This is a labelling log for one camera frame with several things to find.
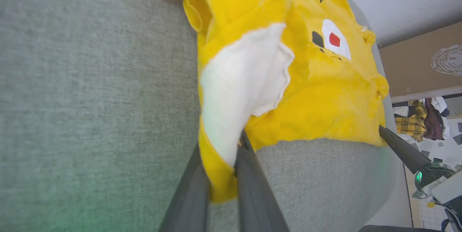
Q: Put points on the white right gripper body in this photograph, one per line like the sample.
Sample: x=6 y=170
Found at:
x=444 y=185

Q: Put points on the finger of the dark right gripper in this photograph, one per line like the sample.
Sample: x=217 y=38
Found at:
x=404 y=149

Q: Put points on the dark maroon garment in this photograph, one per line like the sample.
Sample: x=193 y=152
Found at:
x=433 y=120

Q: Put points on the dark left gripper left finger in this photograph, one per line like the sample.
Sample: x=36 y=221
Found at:
x=193 y=196

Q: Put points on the grey-green fabric sofa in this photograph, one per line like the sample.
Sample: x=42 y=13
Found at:
x=90 y=98

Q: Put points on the brown fingerprint-print cardboard box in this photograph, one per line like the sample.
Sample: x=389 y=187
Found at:
x=408 y=66

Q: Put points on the yellow printed t-shirt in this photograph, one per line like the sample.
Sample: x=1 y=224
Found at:
x=325 y=98

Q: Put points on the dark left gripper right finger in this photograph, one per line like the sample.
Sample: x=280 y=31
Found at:
x=256 y=196

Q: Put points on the yellow plaid garment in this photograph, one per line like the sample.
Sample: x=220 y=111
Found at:
x=411 y=125

